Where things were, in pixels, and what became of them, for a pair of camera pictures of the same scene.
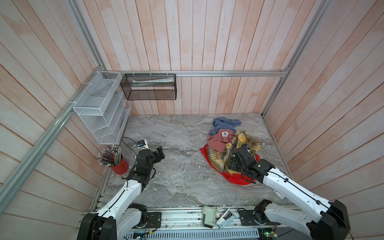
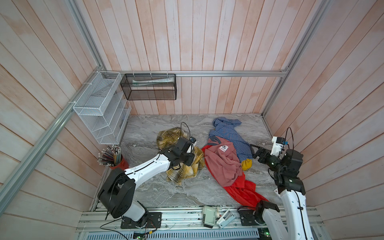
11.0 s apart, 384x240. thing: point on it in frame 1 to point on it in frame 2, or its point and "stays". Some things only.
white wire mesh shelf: (104, 107) stays
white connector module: (225, 218) stays
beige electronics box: (209, 212) stays
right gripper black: (231, 163) to (266, 153)
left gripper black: (154, 154) to (188, 162)
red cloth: (235, 179) to (244, 191)
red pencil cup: (122, 168) stays
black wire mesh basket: (149, 86) stays
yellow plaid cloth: (221, 159) to (167, 136)
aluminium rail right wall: (320, 13) stays
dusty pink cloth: (218, 140) to (223, 160)
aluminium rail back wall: (261, 73) stays
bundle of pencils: (111, 156) stays
